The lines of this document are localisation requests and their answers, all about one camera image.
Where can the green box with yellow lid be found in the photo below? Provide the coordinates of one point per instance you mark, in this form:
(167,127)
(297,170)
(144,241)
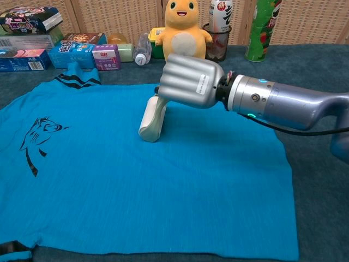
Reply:
(156,50)

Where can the orange plush dinosaur toy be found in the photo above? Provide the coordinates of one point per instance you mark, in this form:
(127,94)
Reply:
(182,32)

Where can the pale green box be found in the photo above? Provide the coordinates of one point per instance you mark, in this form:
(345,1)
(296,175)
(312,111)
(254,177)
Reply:
(126,52)

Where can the pale green lint roller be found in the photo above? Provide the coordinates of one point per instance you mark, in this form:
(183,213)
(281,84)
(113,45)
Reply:
(151,122)

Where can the brown cookie box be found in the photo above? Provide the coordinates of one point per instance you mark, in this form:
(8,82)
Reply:
(84,37)

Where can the clear plastic water bottle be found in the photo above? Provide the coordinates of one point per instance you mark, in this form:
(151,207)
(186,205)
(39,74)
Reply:
(142,52)

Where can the green chips can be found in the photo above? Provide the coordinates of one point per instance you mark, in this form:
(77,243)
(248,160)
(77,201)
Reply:
(260,35)

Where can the blue t-shirt with black print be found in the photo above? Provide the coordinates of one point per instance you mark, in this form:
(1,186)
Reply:
(136,177)

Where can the white red drink can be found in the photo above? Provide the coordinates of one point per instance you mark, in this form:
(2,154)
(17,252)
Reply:
(221,15)

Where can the black mesh pen holder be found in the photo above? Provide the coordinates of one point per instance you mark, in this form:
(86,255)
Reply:
(218,46)

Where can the purple box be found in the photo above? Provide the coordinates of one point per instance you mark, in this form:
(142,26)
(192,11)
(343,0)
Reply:
(107,58)

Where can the woven folding screen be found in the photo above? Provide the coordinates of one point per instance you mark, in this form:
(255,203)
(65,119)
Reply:
(122,16)

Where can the green snack box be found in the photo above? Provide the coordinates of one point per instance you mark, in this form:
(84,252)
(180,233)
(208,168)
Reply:
(27,42)

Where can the orange jelly cup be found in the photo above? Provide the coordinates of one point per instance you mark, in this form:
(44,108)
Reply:
(117,38)

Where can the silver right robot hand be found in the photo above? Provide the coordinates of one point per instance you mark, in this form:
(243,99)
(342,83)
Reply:
(188,79)

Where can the black snack package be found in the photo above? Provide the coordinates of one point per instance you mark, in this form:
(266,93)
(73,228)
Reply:
(26,21)

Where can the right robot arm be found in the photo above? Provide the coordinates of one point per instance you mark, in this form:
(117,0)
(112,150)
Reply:
(286,105)

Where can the blue and pink cookie box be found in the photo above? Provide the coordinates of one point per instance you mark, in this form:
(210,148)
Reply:
(23,61)

